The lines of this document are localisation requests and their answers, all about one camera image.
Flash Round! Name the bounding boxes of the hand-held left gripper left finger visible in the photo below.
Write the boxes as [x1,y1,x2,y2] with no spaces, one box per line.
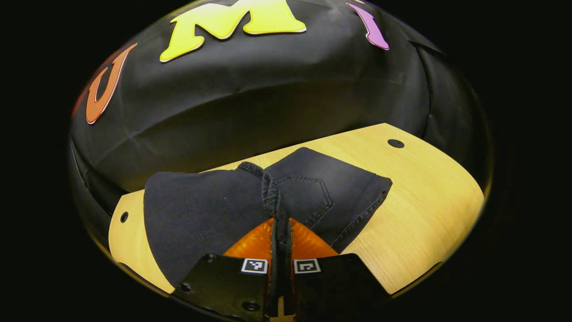
[171,218,281,321]

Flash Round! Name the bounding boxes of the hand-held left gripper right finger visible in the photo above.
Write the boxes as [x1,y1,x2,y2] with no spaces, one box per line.
[284,218,391,317]

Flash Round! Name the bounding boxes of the black jeans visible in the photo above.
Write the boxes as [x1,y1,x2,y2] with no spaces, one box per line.
[143,147,394,287]

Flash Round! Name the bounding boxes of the black backdrop cloth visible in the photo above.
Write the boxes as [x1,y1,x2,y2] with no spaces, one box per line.
[67,0,492,233]

